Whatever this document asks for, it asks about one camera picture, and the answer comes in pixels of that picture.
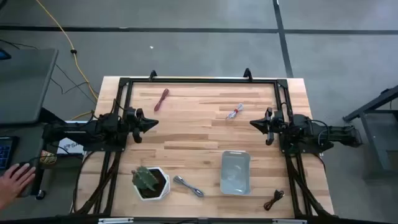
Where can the white printed label plate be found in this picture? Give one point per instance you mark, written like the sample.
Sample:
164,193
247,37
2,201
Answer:
70,146

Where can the grey slanted panel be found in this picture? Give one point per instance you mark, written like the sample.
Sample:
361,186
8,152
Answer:
25,84

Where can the clear grey plastic tray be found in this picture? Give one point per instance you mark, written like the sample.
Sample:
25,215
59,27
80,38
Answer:
235,172

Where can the black aluminium table frame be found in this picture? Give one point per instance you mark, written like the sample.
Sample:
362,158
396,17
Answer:
202,80

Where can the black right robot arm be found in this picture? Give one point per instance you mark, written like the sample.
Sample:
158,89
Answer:
323,133

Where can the green cactus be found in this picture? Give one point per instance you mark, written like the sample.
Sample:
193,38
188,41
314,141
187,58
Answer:
143,179

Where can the small patterned round object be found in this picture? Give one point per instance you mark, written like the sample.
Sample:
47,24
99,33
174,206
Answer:
48,158

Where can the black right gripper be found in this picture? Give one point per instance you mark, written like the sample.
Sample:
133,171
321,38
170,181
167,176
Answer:
270,130

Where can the black frame clamp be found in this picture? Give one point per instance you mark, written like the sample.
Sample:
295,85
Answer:
247,74
152,75

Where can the dark metal side stand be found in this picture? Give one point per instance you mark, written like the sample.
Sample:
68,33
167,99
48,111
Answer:
376,130

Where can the dark grey desk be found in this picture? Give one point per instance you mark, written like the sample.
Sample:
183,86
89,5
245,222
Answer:
18,130

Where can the potted cactus in white pot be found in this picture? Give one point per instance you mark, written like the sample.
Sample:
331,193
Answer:
164,189

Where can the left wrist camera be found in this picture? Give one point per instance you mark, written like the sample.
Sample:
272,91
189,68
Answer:
131,113

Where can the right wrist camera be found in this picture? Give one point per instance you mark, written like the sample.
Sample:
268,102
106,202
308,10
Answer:
278,115

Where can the person's hand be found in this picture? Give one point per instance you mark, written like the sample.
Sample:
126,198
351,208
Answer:
14,182

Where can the small device with screen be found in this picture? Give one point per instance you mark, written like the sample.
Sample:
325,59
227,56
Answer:
4,55

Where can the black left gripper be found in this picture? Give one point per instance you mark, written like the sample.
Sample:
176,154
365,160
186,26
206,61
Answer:
138,127

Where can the silver table edge bracket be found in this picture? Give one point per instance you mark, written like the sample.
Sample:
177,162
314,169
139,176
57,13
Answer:
289,221
115,220

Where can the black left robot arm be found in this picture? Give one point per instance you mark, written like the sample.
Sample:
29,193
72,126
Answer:
77,132

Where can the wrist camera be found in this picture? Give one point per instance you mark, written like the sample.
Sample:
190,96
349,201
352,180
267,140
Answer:
278,115
131,113

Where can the keyboard with blue backlight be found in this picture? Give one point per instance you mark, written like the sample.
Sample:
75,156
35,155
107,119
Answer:
5,152

